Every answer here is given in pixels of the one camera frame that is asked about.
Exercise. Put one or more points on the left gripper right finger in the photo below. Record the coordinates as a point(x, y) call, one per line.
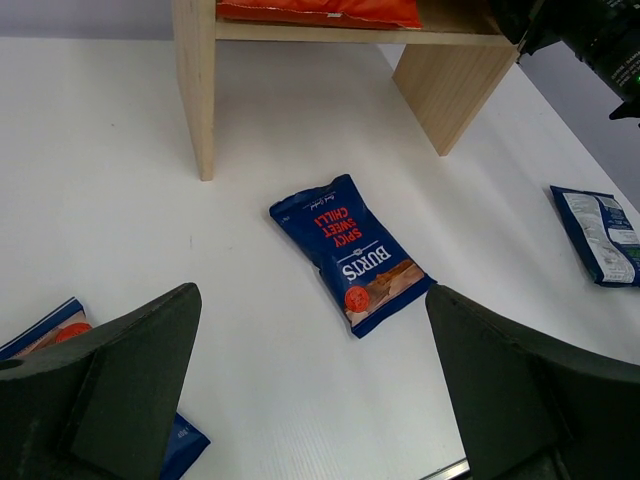
point(530, 406)

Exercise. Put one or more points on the blue burts bag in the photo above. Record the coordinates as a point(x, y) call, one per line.
point(186, 442)
point(368, 273)

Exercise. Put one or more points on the cassava chips bag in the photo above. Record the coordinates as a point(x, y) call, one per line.
point(366, 14)

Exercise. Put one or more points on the blue bag back side up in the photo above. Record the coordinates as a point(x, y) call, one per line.
point(601, 234)

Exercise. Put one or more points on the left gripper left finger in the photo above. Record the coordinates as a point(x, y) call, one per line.
point(100, 405)

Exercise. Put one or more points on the aluminium mounting rail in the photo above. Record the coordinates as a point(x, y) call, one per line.
point(455, 471)

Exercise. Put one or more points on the wooden two-tier shelf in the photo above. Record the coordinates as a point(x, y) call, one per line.
point(447, 71)

